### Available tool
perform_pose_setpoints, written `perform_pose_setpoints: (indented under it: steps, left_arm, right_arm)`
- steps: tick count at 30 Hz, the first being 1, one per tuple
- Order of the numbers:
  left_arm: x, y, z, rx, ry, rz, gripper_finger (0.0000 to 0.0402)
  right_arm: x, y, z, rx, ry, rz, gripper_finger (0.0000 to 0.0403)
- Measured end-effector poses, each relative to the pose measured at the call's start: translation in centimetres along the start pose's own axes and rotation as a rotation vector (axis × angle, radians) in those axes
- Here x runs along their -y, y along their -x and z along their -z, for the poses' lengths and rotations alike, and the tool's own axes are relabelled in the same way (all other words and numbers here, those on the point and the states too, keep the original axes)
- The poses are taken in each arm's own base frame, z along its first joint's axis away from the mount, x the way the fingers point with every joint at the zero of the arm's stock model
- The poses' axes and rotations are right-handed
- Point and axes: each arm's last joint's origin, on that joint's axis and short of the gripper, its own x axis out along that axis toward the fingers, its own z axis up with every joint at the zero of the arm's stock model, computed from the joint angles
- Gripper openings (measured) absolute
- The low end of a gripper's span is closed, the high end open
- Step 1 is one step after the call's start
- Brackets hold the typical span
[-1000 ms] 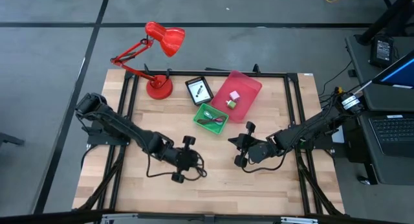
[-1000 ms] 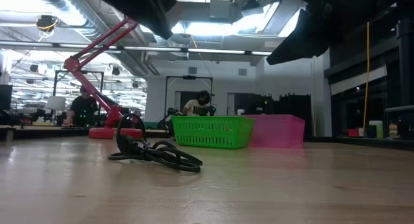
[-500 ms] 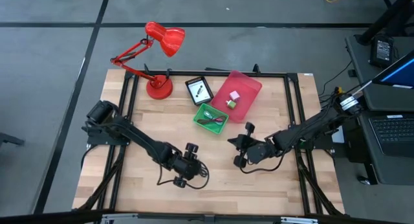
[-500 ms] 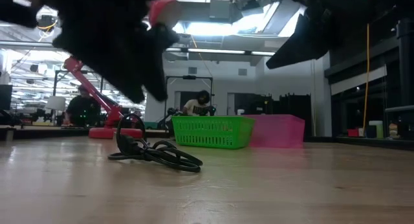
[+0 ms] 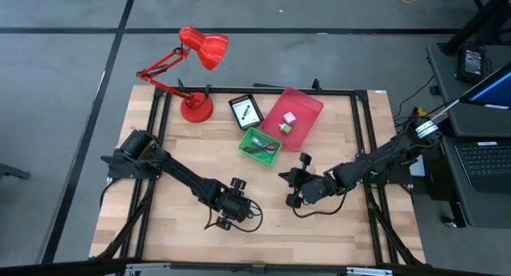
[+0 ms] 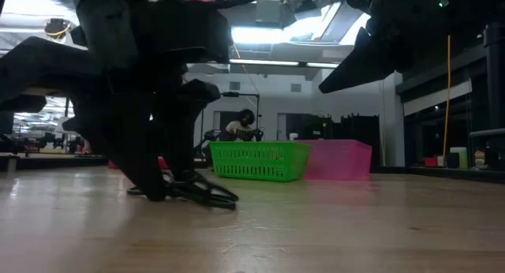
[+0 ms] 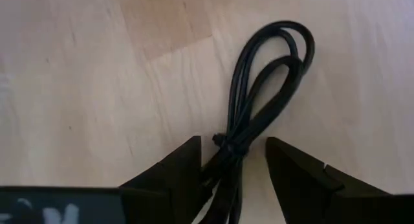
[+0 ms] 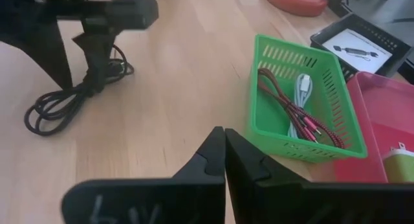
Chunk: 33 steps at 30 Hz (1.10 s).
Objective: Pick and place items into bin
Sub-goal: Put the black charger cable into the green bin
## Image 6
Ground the black vertical post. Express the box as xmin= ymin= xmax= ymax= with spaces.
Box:
xmin=469 ymin=22 xmax=505 ymax=167

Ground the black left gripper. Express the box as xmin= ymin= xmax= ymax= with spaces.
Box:
xmin=0 ymin=0 xmax=232 ymax=182

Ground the green plastic basket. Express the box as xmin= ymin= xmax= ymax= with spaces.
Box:
xmin=208 ymin=141 xmax=312 ymax=183

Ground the dark monitor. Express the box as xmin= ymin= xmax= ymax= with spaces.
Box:
xmin=0 ymin=111 xmax=15 ymax=136

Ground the grey ceiling box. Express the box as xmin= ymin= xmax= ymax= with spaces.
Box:
xmin=255 ymin=0 xmax=282 ymax=24

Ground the pale green container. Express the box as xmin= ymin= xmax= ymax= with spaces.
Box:
xmin=449 ymin=146 xmax=469 ymax=170

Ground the long ceiling light bar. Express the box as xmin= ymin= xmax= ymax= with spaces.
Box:
xmin=228 ymin=58 xmax=341 ymax=69

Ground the pink plastic bin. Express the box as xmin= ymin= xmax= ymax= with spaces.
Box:
xmin=299 ymin=139 xmax=373 ymax=182

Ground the black metal frame stand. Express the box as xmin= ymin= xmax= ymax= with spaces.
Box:
xmin=220 ymin=92 xmax=261 ymax=142

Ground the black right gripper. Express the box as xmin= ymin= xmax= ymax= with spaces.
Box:
xmin=318 ymin=0 xmax=475 ymax=95

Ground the small figurine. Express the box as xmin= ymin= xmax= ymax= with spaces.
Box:
xmin=473 ymin=149 xmax=488 ymax=170

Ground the person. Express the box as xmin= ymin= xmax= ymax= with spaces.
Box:
xmin=224 ymin=108 xmax=256 ymax=142

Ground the black cable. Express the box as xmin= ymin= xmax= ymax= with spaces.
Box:
xmin=126 ymin=170 xmax=240 ymax=211

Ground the yellow hanging cable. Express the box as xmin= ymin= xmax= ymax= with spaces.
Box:
xmin=441 ymin=35 xmax=453 ymax=158

